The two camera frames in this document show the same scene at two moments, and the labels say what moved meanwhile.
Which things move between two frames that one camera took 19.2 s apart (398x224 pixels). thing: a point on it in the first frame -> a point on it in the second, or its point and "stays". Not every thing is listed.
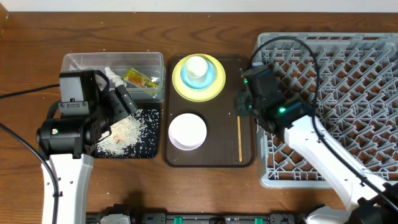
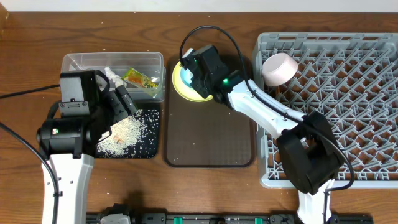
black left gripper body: (112, 110) stays
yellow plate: (203, 94) stays
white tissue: (115, 78) stays
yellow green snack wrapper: (138, 78) stays
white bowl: (187, 131) -> (277, 68)
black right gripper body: (244, 104) -> (193, 76)
